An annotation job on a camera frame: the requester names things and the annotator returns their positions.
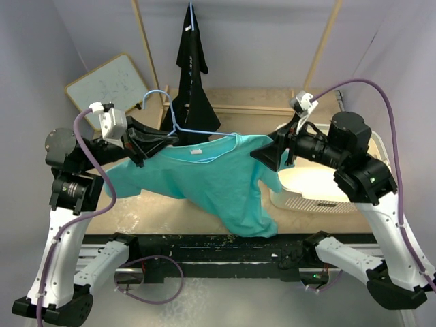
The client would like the blue hanger of black shirt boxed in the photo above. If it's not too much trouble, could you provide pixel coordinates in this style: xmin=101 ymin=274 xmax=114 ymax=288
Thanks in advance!
xmin=185 ymin=2 xmax=198 ymax=31

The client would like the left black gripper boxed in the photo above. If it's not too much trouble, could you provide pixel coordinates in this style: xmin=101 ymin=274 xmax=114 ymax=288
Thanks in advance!
xmin=82 ymin=114 xmax=178 ymax=170

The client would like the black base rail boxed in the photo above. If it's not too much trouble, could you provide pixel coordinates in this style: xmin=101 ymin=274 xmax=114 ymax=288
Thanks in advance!
xmin=123 ymin=234 xmax=336 ymax=284

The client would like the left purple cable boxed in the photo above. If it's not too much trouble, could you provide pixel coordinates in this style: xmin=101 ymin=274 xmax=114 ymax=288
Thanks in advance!
xmin=35 ymin=108 xmax=118 ymax=327

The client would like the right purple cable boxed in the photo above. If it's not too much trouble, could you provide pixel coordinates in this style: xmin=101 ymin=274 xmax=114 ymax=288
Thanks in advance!
xmin=311 ymin=78 xmax=436 ymax=294

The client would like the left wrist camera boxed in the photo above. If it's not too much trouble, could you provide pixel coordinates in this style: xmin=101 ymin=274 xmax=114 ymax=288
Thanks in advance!
xmin=89 ymin=102 xmax=127 ymax=143

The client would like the wooden clothes rack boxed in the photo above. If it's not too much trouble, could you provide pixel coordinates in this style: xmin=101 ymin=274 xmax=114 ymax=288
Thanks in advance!
xmin=131 ymin=0 xmax=343 ymax=115

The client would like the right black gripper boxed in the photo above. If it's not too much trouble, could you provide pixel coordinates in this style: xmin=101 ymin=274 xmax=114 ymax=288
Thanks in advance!
xmin=251 ymin=111 xmax=346 ymax=170

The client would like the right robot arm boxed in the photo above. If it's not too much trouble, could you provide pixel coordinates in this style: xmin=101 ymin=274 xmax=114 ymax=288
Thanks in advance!
xmin=250 ymin=112 xmax=435 ymax=310

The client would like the small whiteboard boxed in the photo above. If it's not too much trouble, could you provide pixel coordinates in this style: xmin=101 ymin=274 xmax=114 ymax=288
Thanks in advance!
xmin=65 ymin=53 xmax=148 ymax=112

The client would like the light blue wire hanger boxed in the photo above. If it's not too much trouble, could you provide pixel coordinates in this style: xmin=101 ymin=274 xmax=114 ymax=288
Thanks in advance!
xmin=142 ymin=89 xmax=237 ymax=137

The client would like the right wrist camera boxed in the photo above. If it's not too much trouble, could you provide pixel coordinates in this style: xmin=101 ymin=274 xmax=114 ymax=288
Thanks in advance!
xmin=290 ymin=91 xmax=319 ymax=134

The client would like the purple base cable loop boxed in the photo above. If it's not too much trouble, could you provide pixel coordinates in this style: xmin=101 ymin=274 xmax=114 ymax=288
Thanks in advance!
xmin=113 ymin=254 xmax=187 ymax=305

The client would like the white laundry basket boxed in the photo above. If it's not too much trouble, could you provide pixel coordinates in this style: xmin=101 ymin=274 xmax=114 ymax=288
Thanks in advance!
xmin=268 ymin=123 xmax=389 ymax=214

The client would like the teal t shirt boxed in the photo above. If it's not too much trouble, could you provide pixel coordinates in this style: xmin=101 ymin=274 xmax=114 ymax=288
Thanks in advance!
xmin=106 ymin=134 xmax=281 ymax=238

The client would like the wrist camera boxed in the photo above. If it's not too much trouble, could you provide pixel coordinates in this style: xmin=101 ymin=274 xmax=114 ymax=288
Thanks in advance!
xmin=89 ymin=102 xmax=127 ymax=143
xmin=290 ymin=91 xmax=319 ymax=134

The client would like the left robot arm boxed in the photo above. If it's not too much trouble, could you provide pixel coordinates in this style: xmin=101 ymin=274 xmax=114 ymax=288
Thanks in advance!
xmin=12 ymin=116 xmax=178 ymax=326

